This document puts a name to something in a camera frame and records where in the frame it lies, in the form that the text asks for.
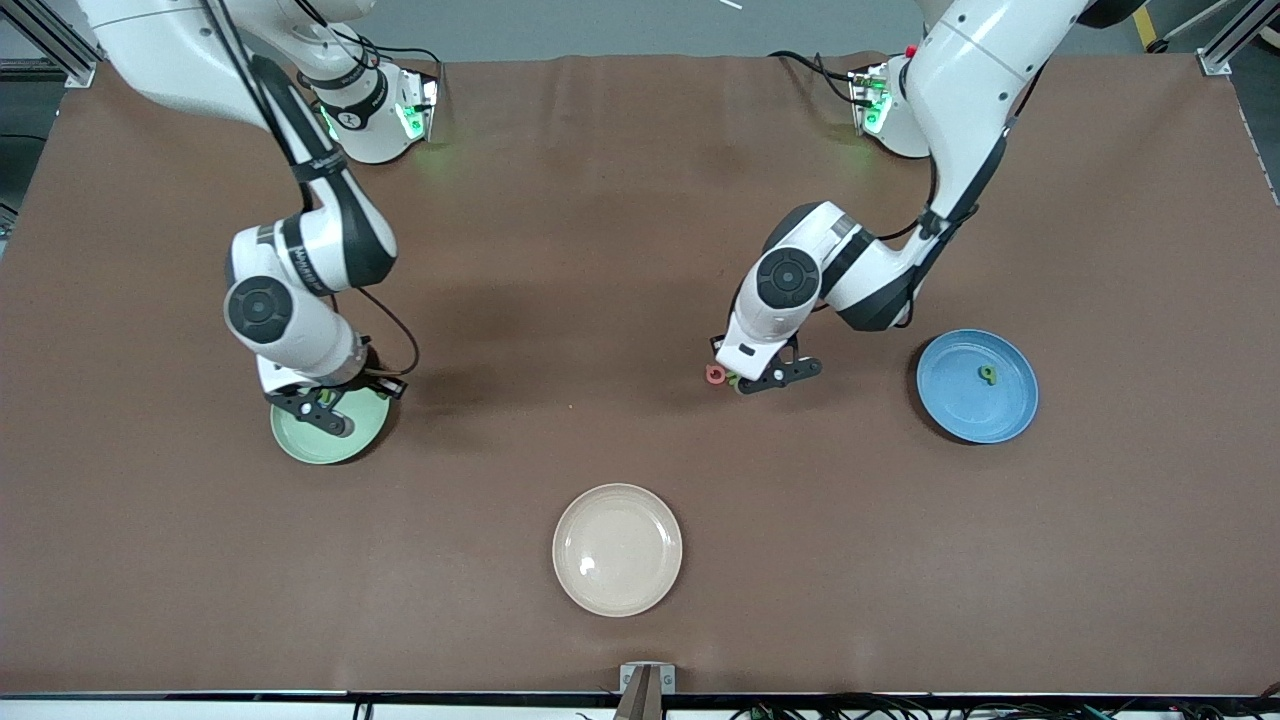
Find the brown table cover mat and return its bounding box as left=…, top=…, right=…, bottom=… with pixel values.
left=0, top=52, right=1280, bottom=697

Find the beige plate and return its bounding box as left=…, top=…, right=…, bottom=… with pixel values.
left=552, top=483, right=684, bottom=618

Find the blue plate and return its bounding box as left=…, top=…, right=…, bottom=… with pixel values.
left=916, top=329, right=1040, bottom=446

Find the yellow pole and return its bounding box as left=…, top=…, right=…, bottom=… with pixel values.
left=1130, top=0, right=1171, bottom=53

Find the aluminium frame post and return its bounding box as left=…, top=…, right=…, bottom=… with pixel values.
left=1197, top=0, right=1280, bottom=77
left=0, top=0, right=99, bottom=89

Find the green plate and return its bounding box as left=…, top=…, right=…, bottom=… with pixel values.
left=270, top=385, right=393, bottom=466

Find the black base cable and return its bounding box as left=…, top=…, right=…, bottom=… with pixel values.
left=768, top=50, right=863, bottom=107

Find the brown camera post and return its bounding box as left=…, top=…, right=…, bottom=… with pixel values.
left=612, top=666, right=665, bottom=720

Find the metal bracket plate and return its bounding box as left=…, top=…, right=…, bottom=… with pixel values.
left=619, top=662, right=677, bottom=695

